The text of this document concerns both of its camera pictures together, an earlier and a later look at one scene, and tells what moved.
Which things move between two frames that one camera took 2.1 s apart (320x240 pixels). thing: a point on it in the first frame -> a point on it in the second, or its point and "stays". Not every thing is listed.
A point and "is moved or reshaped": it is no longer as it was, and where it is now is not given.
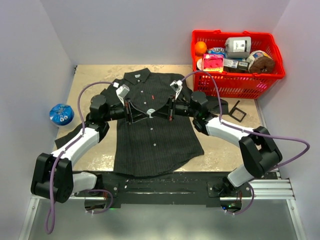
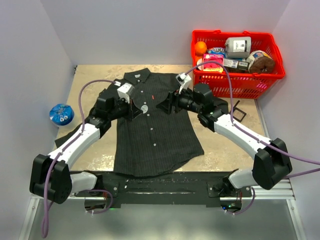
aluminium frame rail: [277, 189] stays
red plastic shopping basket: [245, 85] stays
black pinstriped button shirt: [151, 119] stays
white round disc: [150, 111] is moved or reshaped
